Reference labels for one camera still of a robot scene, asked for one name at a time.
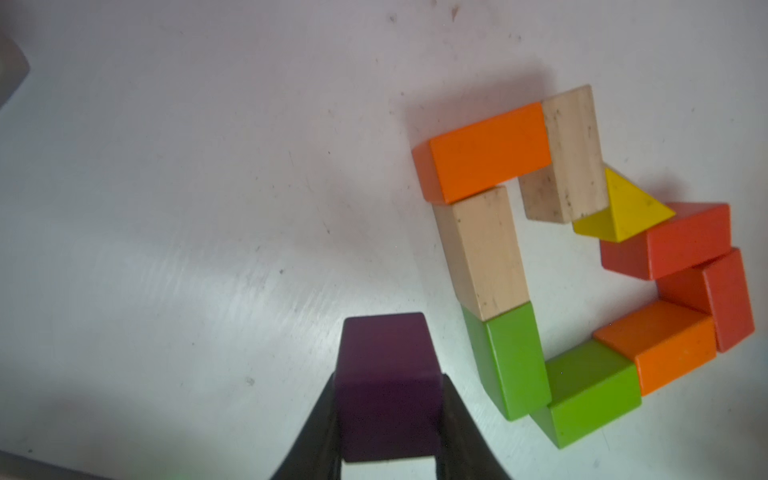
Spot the green block row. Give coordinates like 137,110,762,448
531,340,642,449
462,302,552,421

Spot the purple cube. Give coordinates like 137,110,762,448
334,312,443,463

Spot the yellow triangle block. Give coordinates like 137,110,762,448
573,166,676,243

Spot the red block pair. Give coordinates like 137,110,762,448
600,202,732,280
656,247,755,353

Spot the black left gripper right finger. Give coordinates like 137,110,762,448
435,374,511,480

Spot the natural wood block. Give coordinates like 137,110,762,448
519,85,609,224
433,186,530,321

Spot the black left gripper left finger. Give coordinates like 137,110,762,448
271,374,342,480

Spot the orange block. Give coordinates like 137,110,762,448
412,102,552,205
592,300,717,396

